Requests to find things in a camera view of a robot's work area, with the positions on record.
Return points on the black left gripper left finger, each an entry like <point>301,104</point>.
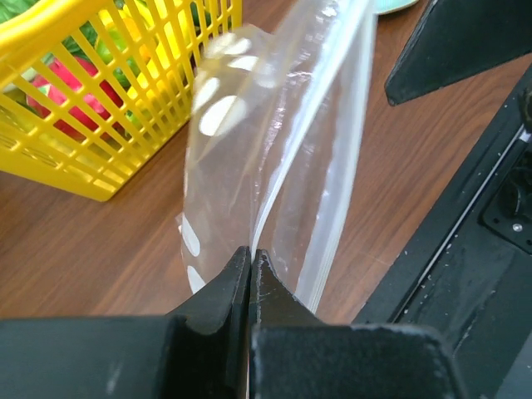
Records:
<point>192,352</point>

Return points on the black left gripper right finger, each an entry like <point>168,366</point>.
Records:
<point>293,354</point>

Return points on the dotted clear zip bag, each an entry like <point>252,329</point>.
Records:
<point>274,139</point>

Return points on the green toy lettuce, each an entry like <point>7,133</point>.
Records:
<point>10,9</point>

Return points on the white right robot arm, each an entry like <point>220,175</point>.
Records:
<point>455,40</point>

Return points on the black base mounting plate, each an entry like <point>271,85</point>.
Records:
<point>466,271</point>

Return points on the yellow plastic basket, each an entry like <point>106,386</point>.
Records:
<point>66,121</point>

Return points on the mint green saucer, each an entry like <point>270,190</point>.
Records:
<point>384,7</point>

